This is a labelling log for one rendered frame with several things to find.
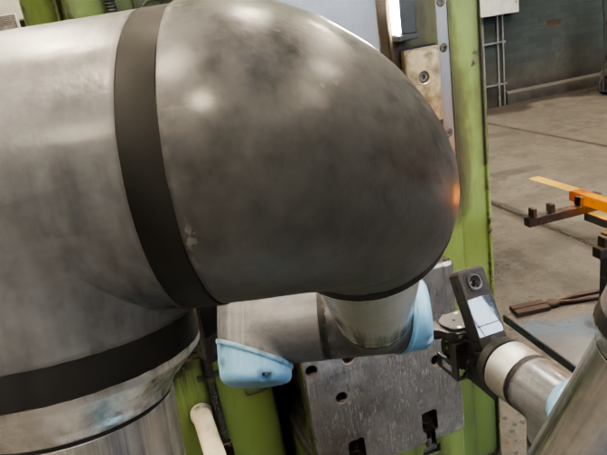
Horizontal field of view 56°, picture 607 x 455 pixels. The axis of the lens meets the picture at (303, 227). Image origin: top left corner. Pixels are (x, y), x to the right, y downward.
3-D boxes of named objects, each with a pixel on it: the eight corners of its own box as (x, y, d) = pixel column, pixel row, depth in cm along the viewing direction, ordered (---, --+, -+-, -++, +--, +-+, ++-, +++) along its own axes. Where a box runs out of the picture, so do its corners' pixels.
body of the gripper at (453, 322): (433, 363, 88) (482, 405, 77) (429, 313, 85) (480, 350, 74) (475, 348, 90) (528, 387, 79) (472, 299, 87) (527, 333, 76)
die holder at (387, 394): (465, 427, 139) (453, 260, 125) (322, 486, 129) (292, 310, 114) (364, 329, 190) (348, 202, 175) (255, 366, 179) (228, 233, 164)
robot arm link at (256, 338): (322, 374, 53) (313, 262, 58) (206, 385, 55) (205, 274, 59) (331, 383, 61) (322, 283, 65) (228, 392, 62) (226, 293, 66)
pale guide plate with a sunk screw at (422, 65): (443, 119, 135) (439, 44, 130) (411, 126, 133) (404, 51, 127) (439, 118, 137) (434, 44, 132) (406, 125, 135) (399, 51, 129)
